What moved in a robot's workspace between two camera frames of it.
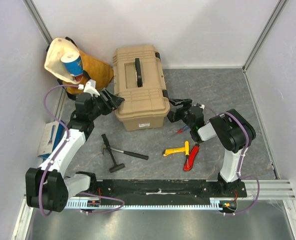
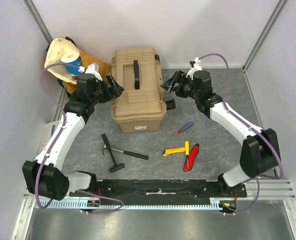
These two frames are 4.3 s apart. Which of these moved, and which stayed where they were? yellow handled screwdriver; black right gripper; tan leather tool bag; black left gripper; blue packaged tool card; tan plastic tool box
Moved: black left gripper; black right gripper
Stayed: tan leather tool bag; tan plastic tool box; blue packaged tool card; yellow handled screwdriver
